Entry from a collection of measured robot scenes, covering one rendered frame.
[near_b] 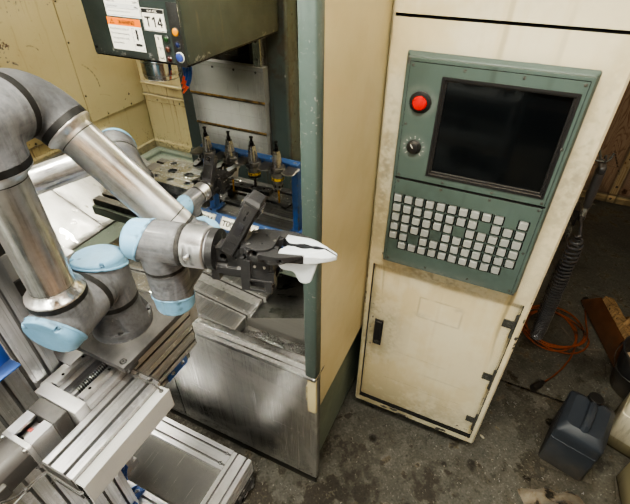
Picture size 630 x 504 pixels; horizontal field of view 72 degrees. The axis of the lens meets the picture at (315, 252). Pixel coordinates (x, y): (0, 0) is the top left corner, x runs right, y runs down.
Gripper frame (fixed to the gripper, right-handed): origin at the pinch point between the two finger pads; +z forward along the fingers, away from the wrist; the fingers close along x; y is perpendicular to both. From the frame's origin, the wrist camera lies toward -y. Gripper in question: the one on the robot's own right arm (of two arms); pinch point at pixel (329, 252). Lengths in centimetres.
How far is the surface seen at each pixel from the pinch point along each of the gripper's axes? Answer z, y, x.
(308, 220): -10.2, 11.4, -33.0
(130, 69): -172, 10, -223
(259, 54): -61, -11, -158
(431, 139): 18, -1, -67
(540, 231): 53, 23, -66
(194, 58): -65, -15, -96
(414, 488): 35, 151, -61
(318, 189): -7.9, 2.9, -32.5
